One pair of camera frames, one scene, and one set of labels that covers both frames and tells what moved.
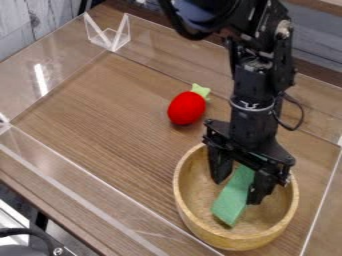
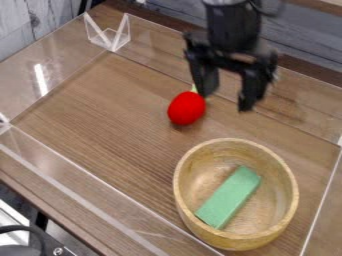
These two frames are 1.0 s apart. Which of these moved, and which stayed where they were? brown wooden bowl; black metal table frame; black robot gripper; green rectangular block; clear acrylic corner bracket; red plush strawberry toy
Moved: green rectangular block; black robot gripper
Stayed: clear acrylic corner bracket; black metal table frame; brown wooden bowl; red plush strawberry toy
